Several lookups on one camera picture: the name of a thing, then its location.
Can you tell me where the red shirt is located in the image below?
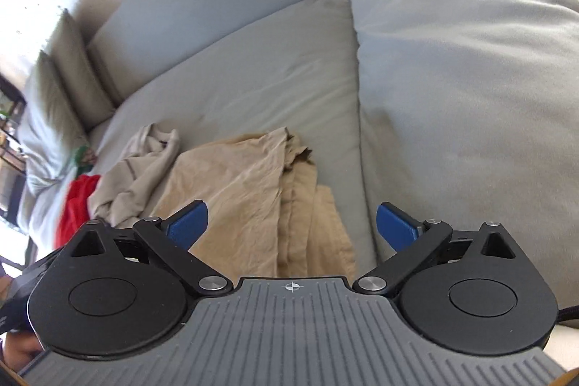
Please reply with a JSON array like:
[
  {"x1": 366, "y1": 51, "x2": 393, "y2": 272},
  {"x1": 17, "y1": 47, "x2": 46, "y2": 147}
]
[{"x1": 54, "y1": 174, "x2": 100, "y2": 249}]

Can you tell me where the rear grey back pillow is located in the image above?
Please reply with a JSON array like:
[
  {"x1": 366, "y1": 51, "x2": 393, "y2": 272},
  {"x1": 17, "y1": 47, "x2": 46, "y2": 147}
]
[{"x1": 46, "y1": 10, "x2": 116, "y2": 131}]

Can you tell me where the person's left hand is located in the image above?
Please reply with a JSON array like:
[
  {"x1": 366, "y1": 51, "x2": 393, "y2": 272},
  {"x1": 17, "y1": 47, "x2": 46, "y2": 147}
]
[{"x1": 0, "y1": 276, "x2": 46, "y2": 373}]

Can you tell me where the black bookshelf with books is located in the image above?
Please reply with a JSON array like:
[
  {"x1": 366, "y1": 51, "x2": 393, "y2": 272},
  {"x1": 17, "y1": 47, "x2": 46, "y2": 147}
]
[{"x1": 1, "y1": 75, "x2": 26, "y2": 225}]

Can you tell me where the green massage hammer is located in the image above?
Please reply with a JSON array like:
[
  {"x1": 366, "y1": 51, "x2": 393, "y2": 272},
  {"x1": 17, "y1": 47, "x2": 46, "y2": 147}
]
[{"x1": 73, "y1": 145, "x2": 97, "y2": 176}]

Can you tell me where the khaki jacket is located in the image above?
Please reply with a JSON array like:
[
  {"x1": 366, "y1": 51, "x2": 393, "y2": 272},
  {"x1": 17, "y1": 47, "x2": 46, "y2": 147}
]
[{"x1": 152, "y1": 128, "x2": 356, "y2": 282}]

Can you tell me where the grey pillow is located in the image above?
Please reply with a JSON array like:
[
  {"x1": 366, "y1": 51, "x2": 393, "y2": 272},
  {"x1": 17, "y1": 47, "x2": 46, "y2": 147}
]
[
  {"x1": 46, "y1": 10, "x2": 116, "y2": 131},
  {"x1": 18, "y1": 52, "x2": 88, "y2": 196}
]

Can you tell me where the grey right seat cushion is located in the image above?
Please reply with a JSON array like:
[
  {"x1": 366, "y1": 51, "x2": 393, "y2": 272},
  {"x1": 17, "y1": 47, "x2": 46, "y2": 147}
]
[{"x1": 350, "y1": 0, "x2": 578, "y2": 307}]

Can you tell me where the front grey back pillow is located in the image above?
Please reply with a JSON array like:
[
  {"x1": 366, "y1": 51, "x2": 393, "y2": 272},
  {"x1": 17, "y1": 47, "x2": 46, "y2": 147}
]
[{"x1": 18, "y1": 52, "x2": 88, "y2": 196}]

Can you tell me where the cream white garment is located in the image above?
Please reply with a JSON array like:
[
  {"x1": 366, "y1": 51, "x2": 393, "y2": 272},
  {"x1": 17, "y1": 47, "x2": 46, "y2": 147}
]
[{"x1": 87, "y1": 123, "x2": 181, "y2": 228}]

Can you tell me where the grey sofa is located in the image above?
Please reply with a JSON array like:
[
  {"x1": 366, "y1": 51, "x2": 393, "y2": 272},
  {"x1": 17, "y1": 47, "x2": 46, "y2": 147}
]
[{"x1": 14, "y1": 0, "x2": 579, "y2": 323}]

